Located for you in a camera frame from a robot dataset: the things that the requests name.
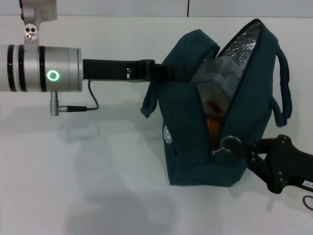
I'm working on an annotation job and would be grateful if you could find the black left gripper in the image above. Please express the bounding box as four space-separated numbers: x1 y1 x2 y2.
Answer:
82 58 190 83

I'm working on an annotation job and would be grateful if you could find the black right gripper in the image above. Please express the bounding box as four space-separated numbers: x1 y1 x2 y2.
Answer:
216 134 313 194

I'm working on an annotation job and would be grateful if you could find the dark teal insulated lunch bag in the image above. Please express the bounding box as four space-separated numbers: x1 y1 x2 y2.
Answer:
140 19 293 188

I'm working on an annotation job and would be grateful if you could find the orange yellow pear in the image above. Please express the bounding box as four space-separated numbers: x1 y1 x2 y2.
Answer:
205 117 222 138

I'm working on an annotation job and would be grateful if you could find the grey right arm cable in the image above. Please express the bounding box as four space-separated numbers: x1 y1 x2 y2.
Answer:
302 195 313 211

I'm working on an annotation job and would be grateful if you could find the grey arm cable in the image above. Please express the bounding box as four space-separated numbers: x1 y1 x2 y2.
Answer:
49 79 99 117
302 195 313 211

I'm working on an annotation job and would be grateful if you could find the grey left arm cable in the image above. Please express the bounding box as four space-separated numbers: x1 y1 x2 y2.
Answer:
49 79 99 117

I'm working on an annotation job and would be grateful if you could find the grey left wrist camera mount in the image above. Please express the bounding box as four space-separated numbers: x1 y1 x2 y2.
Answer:
19 0 58 47

